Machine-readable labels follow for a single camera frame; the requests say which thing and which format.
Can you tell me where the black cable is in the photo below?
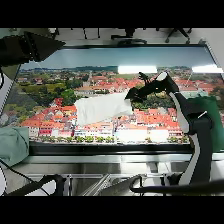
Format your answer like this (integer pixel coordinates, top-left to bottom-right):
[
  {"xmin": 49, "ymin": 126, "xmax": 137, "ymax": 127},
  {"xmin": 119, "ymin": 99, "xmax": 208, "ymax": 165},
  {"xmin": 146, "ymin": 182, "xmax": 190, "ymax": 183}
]
[
  {"xmin": 0, "ymin": 158, "xmax": 43, "ymax": 188},
  {"xmin": 128, "ymin": 174, "xmax": 224, "ymax": 197}
]

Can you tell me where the white shirt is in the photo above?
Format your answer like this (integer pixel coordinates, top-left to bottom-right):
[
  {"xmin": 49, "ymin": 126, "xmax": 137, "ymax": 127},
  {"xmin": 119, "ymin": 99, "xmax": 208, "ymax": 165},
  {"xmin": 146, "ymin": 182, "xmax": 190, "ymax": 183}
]
[{"xmin": 73, "ymin": 92, "xmax": 135, "ymax": 127}]

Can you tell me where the light green garment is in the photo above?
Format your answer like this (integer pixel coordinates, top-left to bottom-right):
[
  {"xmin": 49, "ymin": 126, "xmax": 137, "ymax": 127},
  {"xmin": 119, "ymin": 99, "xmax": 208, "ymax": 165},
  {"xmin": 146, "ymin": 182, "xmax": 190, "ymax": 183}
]
[{"xmin": 0, "ymin": 126, "xmax": 31, "ymax": 168}]

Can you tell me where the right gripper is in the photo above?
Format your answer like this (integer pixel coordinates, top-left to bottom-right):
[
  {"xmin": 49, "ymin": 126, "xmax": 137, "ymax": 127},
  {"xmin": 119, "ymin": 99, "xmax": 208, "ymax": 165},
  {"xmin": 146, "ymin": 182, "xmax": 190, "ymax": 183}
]
[{"xmin": 124, "ymin": 85, "xmax": 148, "ymax": 104}]

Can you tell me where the silver frame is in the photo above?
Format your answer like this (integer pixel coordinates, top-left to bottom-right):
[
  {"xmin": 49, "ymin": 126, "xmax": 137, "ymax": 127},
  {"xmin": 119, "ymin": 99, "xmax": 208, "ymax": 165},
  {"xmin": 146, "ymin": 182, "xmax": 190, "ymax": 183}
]
[{"xmin": 0, "ymin": 152, "xmax": 224, "ymax": 197}]

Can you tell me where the black chair base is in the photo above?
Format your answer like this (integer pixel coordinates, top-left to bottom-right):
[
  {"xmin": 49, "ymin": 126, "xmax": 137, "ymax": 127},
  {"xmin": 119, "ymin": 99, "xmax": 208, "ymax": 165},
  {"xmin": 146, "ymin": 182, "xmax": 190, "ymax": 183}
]
[
  {"xmin": 164, "ymin": 28, "xmax": 193, "ymax": 45},
  {"xmin": 110, "ymin": 28, "xmax": 148, "ymax": 47}
]

